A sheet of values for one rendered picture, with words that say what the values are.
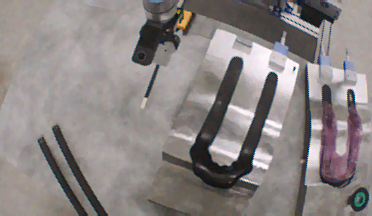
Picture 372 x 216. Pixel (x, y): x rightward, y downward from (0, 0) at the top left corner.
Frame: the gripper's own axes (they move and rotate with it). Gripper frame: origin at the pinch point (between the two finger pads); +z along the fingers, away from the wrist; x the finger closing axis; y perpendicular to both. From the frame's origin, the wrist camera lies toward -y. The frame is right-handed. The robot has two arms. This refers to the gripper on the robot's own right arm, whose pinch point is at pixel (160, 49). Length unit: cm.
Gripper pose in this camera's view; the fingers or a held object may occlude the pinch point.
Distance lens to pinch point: 125.3
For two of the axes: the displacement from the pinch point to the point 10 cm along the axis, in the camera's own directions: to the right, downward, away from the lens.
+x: -9.3, -3.6, 1.2
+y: 3.8, -8.9, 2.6
